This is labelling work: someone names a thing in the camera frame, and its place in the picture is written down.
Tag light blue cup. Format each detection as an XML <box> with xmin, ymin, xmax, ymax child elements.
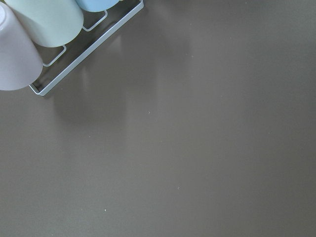
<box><xmin>76</xmin><ymin>0</ymin><xmax>119</xmax><ymax>12</ymax></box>

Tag pale green cup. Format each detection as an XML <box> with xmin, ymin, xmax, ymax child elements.
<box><xmin>5</xmin><ymin>0</ymin><xmax>84</xmax><ymax>47</ymax></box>

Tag pink cup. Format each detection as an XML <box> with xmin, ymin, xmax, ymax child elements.
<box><xmin>0</xmin><ymin>3</ymin><xmax>43</xmax><ymax>91</ymax></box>

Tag white wire cup rack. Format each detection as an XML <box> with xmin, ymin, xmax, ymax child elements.
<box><xmin>29</xmin><ymin>0</ymin><xmax>144</xmax><ymax>96</ymax></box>

